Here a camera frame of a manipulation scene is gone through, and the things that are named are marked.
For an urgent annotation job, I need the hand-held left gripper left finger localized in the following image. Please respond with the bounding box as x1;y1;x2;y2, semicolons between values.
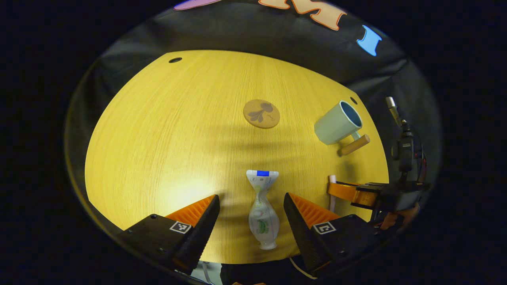
117;194;221;276

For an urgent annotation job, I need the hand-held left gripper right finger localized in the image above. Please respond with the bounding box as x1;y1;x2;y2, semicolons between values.
283;192;381;277

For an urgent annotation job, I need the white toothpaste tube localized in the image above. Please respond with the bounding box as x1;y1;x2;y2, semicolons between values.
246;169;280;251

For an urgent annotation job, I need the light green cup wooden handle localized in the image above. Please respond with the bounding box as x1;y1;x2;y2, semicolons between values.
314;100;371;156

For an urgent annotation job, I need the round cork coaster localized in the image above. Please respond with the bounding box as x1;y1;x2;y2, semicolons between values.
243;99;281;129

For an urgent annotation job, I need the yellow wooden desktop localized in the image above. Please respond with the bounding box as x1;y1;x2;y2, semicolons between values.
84;49;390;265

